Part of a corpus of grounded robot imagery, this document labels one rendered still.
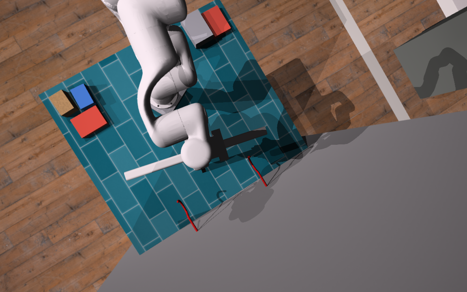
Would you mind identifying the blue box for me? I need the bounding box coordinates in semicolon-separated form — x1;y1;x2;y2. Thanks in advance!
70;84;97;111

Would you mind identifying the tan cardboard box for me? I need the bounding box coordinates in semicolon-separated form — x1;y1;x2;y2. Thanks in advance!
48;90;79;117

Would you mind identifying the red rectangular block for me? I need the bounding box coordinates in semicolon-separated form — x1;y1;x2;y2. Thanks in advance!
201;5;231;39
70;105;109;138

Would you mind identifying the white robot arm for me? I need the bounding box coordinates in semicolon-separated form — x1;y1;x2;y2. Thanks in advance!
101;0;229;169

